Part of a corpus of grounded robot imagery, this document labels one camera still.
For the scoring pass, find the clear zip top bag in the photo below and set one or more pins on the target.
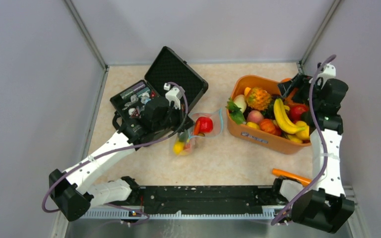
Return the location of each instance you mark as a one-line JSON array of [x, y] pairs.
[[196, 141]]

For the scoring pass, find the yellow orange peach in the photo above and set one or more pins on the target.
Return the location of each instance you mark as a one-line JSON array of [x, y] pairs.
[[178, 147]]

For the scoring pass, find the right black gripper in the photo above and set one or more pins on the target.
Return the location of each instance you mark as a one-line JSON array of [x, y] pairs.
[[299, 82]]

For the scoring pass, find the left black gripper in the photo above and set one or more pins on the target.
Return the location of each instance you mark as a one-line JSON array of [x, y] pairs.
[[179, 114]]

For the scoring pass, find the yellow banana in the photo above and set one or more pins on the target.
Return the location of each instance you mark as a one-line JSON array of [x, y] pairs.
[[282, 119]]

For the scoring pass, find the orange tangerine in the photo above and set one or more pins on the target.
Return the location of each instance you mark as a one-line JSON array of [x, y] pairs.
[[285, 80]]

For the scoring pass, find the red apple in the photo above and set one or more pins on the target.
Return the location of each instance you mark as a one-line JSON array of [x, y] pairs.
[[206, 125]]

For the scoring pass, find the small orange pumpkin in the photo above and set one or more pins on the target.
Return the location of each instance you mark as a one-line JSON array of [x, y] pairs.
[[268, 126]]

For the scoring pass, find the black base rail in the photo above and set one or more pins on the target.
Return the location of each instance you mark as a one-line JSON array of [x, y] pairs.
[[201, 202]]

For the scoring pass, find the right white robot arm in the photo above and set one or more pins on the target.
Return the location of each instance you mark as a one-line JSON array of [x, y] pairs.
[[322, 203]]

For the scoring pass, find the yellow lemon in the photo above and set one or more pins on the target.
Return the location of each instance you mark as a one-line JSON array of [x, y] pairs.
[[253, 125]]

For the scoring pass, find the black poker chip case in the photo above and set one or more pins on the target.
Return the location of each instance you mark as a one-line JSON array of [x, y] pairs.
[[167, 67]]

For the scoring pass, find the white radish with leaves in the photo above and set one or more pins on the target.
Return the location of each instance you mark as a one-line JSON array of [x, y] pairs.
[[236, 108]]

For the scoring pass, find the green lime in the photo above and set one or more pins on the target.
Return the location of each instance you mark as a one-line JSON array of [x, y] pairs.
[[183, 136]]

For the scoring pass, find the orange pineapple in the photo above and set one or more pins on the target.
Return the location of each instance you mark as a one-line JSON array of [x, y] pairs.
[[258, 98]]

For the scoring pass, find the orange carrot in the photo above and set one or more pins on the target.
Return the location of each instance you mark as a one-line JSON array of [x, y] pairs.
[[302, 180]]

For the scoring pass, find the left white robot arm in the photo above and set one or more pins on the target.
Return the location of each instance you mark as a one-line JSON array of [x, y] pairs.
[[73, 190]]

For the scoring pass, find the orange plastic basket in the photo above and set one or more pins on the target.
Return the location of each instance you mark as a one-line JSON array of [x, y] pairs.
[[273, 142]]

